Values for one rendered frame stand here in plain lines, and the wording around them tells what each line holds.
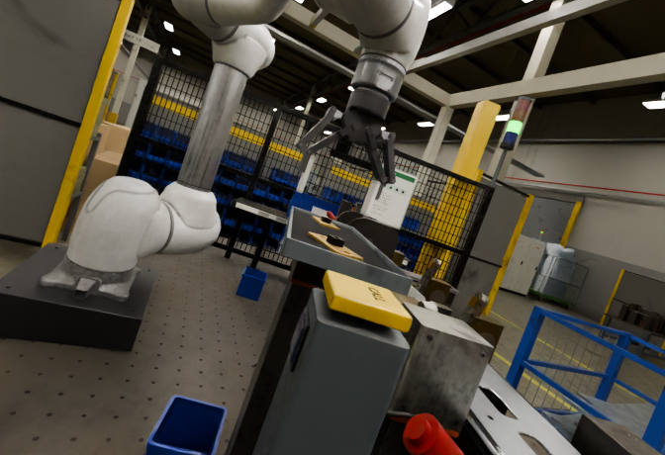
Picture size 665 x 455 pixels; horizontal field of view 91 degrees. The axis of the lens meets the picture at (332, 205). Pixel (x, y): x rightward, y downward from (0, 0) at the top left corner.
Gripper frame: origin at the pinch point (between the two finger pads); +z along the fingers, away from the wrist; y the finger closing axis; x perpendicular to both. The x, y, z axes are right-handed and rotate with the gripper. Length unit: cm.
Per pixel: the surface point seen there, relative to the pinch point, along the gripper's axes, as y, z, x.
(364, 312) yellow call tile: -7.1, 5.8, -39.6
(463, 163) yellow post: 95, -41, 102
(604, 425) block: 44, 18, -27
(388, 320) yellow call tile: -5.3, 5.9, -39.9
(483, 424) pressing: 22.1, 21.2, -26.9
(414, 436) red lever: -6.5, 8.3, -47.2
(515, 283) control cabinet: 960, 83, 821
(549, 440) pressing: 33.1, 21.2, -28.0
